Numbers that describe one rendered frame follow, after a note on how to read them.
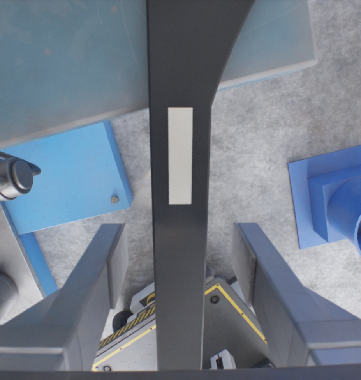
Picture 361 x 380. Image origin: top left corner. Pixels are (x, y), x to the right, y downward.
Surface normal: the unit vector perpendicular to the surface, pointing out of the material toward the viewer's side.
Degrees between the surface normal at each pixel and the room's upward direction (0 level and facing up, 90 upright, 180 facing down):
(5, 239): 0
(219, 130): 0
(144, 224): 0
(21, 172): 90
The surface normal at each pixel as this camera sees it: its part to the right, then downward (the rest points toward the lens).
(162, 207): 0.03, 0.27
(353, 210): -0.94, -0.32
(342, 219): -1.00, 0.05
